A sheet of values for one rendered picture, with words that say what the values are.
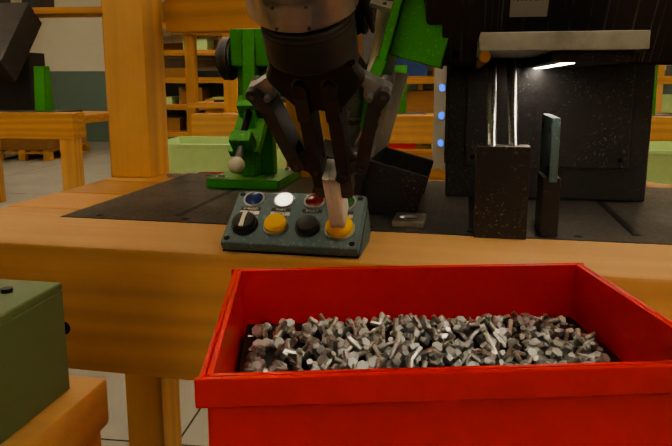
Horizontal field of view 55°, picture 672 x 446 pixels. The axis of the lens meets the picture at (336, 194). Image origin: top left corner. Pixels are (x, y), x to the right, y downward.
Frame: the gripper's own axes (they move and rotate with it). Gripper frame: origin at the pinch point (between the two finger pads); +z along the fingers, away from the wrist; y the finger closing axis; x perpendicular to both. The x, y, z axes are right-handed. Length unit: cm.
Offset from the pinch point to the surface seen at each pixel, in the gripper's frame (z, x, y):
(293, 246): 5.3, -2.6, -4.7
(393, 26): -1.2, 29.6, 2.9
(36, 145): 471, 538, -561
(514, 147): 4.7, 13.0, 18.0
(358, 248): 5.6, -2.3, 2.1
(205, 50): 487, 795, -402
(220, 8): 19, 72, -39
